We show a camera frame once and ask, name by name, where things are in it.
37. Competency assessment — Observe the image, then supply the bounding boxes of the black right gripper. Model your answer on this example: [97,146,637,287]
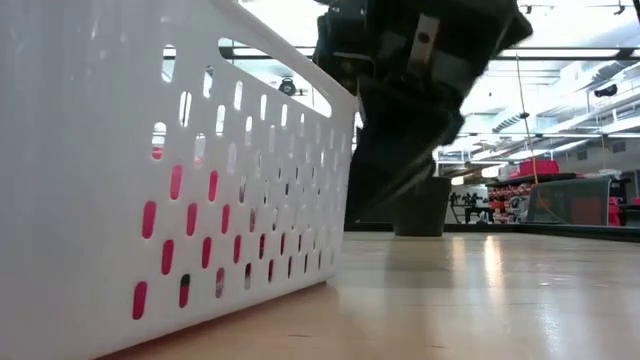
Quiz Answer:
[314,0,534,224]

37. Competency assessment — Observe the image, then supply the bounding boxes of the white perforated plastic basket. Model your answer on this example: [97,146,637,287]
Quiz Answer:
[0,0,359,360]

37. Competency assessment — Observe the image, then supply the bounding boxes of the green plant in black pot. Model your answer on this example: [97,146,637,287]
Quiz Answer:
[392,175,454,238]

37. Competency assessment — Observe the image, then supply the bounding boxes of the shelf with red items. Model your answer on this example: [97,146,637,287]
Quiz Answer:
[487,172,581,224]

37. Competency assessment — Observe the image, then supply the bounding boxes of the red storage bins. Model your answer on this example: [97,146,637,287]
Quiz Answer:
[510,158,561,180]

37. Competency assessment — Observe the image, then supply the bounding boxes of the grey green cart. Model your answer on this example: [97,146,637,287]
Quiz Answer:
[527,177,614,226]

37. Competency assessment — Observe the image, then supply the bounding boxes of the black metal rig frame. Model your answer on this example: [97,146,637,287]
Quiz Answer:
[344,222,640,244]

